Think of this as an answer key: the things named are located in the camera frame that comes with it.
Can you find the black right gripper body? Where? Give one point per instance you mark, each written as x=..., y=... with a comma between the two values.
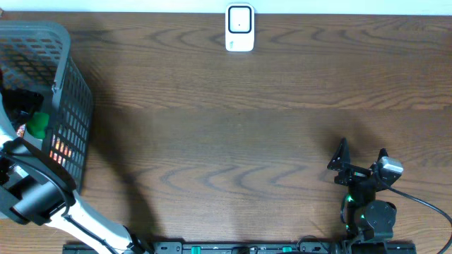
x=352, y=175

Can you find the green lid white jar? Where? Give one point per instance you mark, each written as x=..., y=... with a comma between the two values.
x=37, y=125

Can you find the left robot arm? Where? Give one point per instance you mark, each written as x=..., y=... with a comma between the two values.
x=35, y=188

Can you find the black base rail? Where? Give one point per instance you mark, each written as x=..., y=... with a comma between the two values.
x=284, y=248

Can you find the red Top chocolate bar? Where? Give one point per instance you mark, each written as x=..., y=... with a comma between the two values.
x=21, y=130

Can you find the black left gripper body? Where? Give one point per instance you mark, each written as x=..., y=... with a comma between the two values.
x=15, y=100

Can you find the grey plastic mesh basket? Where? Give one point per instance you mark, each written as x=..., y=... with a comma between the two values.
x=35, y=56

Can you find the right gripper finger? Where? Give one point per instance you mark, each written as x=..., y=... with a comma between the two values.
x=341, y=158
x=382, y=153

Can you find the white barcode scanner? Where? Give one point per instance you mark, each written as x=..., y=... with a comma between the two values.
x=239, y=27

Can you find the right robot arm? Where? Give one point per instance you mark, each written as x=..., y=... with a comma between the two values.
x=367, y=218

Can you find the small orange snack box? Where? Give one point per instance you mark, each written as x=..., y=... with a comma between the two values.
x=60, y=151

